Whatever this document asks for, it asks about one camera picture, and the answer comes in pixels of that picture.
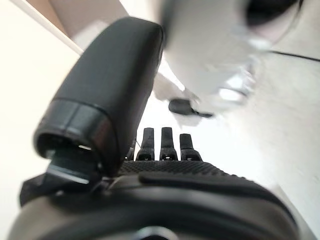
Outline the thin floor cable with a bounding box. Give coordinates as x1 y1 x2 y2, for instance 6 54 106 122
269 50 320 63

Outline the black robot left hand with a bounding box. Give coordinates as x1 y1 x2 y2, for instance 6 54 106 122
7 15 301 240

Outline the white counter cabinet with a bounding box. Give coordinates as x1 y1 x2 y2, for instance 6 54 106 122
0 0 85 191

